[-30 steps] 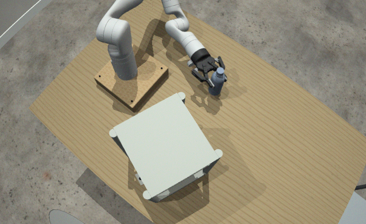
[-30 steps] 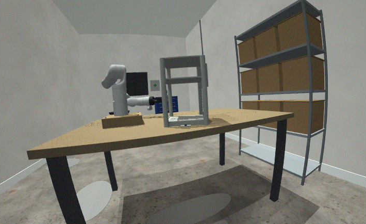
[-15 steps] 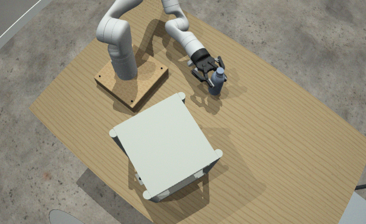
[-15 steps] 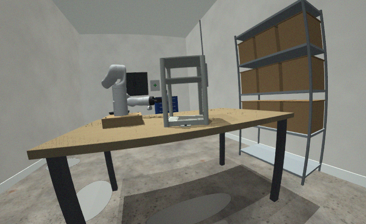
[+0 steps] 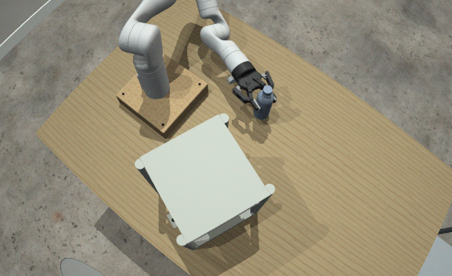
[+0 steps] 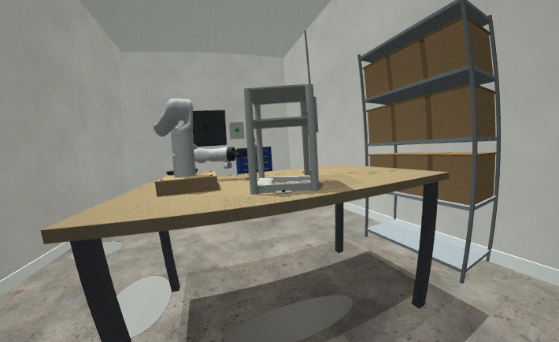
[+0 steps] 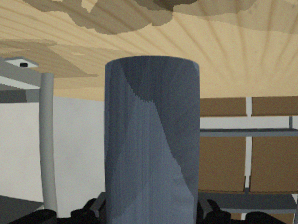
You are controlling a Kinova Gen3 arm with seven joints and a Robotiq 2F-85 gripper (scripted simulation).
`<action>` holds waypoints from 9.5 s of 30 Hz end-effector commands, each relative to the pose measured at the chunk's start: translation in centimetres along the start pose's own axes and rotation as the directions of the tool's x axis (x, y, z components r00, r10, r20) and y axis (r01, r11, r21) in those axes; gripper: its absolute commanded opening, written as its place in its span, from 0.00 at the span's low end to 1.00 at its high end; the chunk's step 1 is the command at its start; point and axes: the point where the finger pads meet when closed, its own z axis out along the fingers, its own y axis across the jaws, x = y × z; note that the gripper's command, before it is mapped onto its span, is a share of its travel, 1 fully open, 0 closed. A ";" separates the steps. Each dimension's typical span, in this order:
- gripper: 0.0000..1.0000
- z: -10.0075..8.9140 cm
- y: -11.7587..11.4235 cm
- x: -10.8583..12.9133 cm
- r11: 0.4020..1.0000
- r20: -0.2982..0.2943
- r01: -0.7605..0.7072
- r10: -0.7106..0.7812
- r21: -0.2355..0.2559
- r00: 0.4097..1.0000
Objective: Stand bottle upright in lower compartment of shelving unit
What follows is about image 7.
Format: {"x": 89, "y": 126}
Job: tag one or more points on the blue-grey cylinder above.
{"x": 151, "y": 140}

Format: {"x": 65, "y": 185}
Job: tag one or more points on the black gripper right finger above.
{"x": 205, "y": 214}

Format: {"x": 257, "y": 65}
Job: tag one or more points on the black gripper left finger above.
{"x": 87, "y": 215}

